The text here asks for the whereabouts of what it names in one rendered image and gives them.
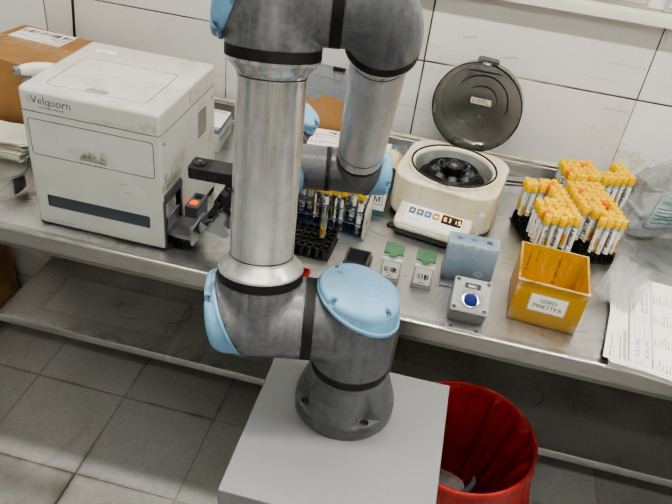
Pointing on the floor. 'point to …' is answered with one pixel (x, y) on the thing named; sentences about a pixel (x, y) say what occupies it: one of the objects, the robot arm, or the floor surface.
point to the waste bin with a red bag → (486, 447)
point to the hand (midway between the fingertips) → (200, 226)
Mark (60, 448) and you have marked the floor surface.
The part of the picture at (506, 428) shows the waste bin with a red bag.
